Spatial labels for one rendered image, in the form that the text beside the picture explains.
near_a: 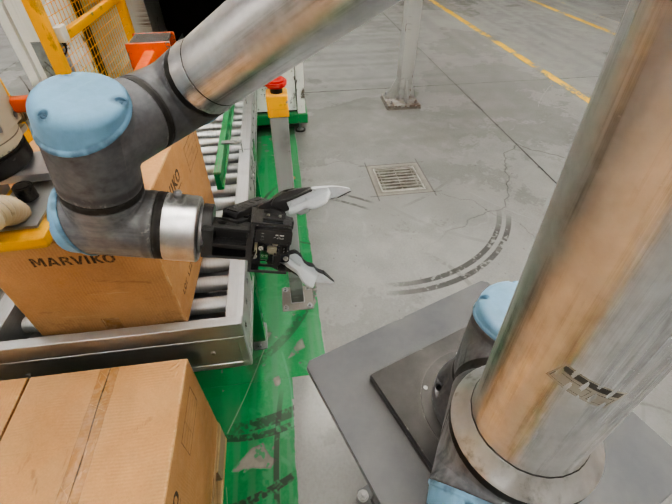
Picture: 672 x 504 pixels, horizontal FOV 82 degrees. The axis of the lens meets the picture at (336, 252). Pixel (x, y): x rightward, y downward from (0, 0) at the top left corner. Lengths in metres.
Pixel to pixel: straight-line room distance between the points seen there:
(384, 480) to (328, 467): 0.80
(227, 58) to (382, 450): 0.64
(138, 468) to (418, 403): 0.63
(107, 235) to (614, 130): 0.49
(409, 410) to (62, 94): 0.68
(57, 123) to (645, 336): 0.48
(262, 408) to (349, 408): 0.88
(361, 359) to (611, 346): 0.61
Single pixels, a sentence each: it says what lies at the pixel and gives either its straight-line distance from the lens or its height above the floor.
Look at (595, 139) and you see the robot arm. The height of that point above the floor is 1.37.
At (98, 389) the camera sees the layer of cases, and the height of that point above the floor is 0.54.
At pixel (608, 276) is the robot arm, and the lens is 0.26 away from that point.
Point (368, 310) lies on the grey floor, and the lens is 1.88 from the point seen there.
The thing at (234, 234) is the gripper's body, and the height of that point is 1.13.
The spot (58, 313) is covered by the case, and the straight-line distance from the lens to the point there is 1.28.
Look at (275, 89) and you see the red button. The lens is 1.31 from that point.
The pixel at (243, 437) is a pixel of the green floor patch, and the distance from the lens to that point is 1.61.
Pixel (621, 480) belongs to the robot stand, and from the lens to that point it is 0.88.
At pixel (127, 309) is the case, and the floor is 0.64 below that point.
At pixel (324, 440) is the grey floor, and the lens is 1.57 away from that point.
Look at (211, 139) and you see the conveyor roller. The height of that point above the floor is 0.55.
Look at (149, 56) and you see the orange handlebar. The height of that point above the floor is 1.23.
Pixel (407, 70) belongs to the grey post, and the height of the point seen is 0.30.
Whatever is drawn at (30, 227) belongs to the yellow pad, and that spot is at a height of 1.11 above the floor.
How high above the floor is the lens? 1.47
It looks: 43 degrees down
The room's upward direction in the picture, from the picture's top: straight up
